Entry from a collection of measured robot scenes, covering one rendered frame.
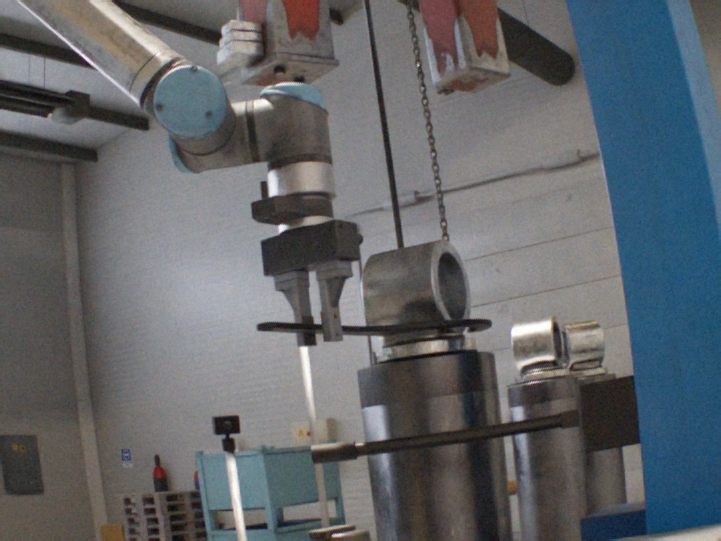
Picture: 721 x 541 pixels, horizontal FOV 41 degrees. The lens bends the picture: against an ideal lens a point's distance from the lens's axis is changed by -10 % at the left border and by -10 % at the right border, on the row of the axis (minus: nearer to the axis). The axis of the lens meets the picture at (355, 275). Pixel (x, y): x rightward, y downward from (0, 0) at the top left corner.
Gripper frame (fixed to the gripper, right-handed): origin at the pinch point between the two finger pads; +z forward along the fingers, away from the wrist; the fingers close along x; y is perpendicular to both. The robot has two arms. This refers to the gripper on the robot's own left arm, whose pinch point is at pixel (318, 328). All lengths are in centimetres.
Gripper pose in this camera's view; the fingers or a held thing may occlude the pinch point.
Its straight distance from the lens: 143.1
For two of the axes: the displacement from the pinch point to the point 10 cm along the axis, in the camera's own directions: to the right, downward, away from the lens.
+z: 1.2, 9.8, -1.6
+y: 5.8, 0.7, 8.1
